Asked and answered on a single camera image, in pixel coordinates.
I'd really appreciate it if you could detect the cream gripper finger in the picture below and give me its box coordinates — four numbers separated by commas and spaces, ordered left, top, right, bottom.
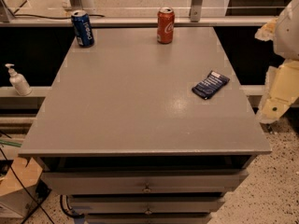
256, 60, 299, 124
254, 18, 278, 41

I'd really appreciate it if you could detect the white pump soap bottle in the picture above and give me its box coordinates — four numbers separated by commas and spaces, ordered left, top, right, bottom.
6, 63, 32, 96

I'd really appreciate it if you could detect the cardboard box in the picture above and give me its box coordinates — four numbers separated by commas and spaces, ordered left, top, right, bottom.
0, 158, 43, 218

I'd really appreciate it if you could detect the blue rxbar blueberry wrapper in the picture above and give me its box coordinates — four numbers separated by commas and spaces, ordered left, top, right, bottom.
192, 71, 230, 100

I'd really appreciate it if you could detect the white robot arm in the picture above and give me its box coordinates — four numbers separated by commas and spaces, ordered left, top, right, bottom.
255, 0, 299, 124

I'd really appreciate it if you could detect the grey drawer cabinet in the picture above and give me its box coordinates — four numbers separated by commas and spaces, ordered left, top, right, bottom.
18, 26, 273, 224

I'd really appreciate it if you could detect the middle grey drawer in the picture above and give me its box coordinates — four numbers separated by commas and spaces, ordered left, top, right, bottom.
69, 195, 224, 214

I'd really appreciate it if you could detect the top grey drawer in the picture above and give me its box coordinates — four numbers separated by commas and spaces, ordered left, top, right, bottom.
42, 169, 249, 195

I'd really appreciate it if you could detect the blue pepsi can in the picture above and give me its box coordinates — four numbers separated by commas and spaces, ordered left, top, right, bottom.
71, 10, 94, 48

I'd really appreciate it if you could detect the red coca-cola can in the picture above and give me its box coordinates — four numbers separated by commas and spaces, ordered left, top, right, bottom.
157, 7, 175, 44

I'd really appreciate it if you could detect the black floor cable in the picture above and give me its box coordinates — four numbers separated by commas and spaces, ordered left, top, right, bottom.
0, 147, 56, 224

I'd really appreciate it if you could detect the metal frame rail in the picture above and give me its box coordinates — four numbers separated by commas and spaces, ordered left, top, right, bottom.
0, 16, 274, 28

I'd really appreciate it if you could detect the bottom grey drawer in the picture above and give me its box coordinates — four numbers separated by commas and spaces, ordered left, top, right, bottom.
85, 213, 212, 224

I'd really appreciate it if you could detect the grey drawer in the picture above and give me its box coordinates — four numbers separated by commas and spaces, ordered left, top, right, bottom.
85, 213, 212, 224
42, 169, 249, 195
69, 195, 224, 214

